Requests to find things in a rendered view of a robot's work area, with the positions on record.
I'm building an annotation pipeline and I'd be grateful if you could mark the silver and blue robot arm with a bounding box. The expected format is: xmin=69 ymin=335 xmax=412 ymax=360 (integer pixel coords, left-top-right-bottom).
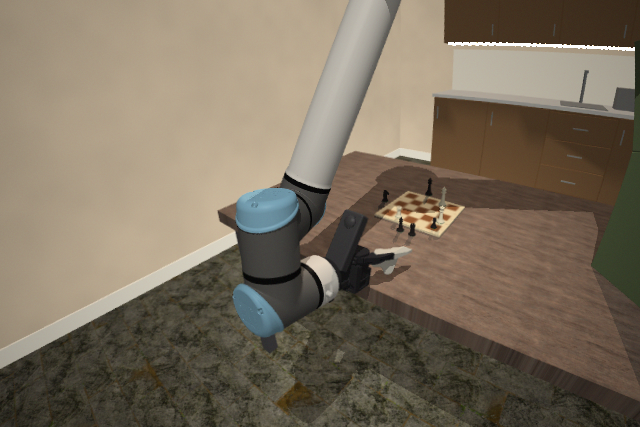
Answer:
xmin=233 ymin=0 xmax=401 ymax=337

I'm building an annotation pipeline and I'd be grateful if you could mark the brown and cream chessboard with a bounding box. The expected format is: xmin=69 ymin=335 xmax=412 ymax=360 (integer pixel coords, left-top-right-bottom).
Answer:
xmin=375 ymin=191 xmax=465 ymax=237

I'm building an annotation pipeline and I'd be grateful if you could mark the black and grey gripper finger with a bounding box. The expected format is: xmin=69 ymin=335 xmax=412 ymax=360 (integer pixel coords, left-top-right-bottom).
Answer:
xmin=363 ymin=246 xmax=412 ymax=275

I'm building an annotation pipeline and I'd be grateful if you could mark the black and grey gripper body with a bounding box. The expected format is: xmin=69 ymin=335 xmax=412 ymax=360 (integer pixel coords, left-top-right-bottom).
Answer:
xmin=323 ymin=245 xmax=371 ymax=294

